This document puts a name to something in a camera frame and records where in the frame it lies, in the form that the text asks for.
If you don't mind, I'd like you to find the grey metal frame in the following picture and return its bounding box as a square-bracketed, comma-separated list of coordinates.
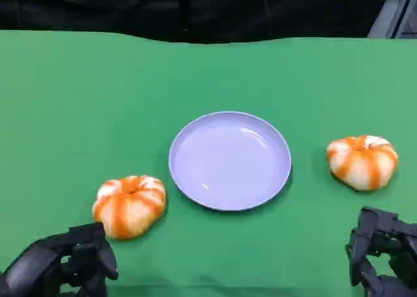
[367, 0, 417, 40]

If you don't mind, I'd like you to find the green table cloth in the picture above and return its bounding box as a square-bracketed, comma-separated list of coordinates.
[0, 29, 417, 297]

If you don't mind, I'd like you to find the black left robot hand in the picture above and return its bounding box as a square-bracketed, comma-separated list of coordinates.
[0, 221, 120, 297]

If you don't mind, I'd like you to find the lilac plate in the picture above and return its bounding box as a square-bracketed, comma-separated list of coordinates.
[168, 111, 293, 212]

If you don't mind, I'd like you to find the orange and white bread roll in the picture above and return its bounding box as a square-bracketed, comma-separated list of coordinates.
[91, 175, 167, 240]
[326, 134, 399, 191]

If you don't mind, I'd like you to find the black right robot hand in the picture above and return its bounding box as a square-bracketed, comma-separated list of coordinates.
[345, 206, 417, 297]

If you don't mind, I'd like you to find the black backdrop curtain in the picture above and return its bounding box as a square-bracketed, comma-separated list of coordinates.
[0, 0, 395, 44]

